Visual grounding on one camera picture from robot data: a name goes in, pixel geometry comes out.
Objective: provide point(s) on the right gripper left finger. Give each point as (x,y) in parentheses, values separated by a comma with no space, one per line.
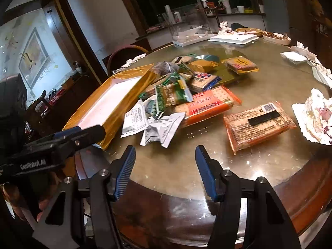
(107,186)

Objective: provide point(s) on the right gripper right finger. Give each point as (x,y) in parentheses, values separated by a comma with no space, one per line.
(222,186)

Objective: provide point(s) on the orange soda cracker pack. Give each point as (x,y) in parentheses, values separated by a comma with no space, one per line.
(207,104)

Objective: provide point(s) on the yellow egg-yolk cracker pack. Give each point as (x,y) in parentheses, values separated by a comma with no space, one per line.
(241,65)

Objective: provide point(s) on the green round cracker pack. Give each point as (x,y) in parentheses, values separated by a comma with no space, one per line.
(183,59)

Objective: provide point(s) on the operator left hand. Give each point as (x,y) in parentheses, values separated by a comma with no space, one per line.
(32,192)

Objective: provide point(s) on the gold cardboard tray box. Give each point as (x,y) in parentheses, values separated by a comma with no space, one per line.
(108,104)

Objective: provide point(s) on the white foil sachet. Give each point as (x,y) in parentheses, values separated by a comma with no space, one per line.
(162,130)

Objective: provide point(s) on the blue white cracker pack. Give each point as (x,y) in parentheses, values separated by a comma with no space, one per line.
(202,82)

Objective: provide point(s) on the green seaweed snack bag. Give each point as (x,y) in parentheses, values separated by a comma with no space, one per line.
(173,94)

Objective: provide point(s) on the white paper plate with cake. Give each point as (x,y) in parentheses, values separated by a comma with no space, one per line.
(314,118)

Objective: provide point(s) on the gold round turntable mat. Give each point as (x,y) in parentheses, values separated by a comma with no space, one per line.
(227,75)

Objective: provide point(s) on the round-back wooden chair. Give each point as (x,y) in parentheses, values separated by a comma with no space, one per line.
(120,56)

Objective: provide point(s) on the mustard yellow snack pack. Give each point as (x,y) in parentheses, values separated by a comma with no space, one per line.
(202,66)

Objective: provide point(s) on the silver turntable centre disc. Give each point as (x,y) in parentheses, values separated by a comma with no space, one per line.
(211,58)

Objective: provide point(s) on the dark transparent snack bag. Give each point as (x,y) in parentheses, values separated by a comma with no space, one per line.
(164,68)

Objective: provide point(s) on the white flat foam box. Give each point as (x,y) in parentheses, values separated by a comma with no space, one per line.
(240,39)

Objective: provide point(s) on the crumpled white tissues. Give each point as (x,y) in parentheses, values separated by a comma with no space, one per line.
(300,53)

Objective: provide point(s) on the white plate with food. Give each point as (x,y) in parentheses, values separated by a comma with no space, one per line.
(277,38)

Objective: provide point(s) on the yellow bowl with food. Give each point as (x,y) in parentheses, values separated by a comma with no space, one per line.
(251,31)

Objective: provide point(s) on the clear plastic cake box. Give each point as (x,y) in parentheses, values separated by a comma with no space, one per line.
(191,25)

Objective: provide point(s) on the paper towel roll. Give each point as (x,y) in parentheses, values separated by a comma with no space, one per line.
(170,14)

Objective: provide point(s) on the white spray bottle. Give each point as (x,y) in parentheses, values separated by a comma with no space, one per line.
(205,4)

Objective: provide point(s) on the white thermos cup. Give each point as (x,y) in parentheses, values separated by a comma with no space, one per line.
(226,5)

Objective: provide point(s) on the framed wall picture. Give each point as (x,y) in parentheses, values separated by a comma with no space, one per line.
(33,59)

